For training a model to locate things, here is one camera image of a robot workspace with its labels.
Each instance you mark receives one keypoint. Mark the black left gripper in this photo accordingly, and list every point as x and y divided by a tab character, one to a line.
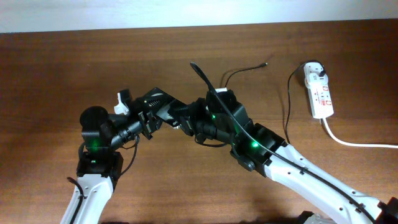
147	122

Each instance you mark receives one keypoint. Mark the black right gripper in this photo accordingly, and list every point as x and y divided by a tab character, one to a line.
189	123

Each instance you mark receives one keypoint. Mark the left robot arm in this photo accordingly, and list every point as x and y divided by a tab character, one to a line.
100	163

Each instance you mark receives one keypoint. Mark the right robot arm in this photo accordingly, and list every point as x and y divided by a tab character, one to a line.
265	152

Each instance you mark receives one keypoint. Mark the black flip smartphone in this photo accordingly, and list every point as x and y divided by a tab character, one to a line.
166	112

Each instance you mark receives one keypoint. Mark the white power strip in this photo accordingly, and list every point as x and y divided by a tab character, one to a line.
320	102

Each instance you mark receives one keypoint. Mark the white charger adapter plug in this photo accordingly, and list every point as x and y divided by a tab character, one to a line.
315	75

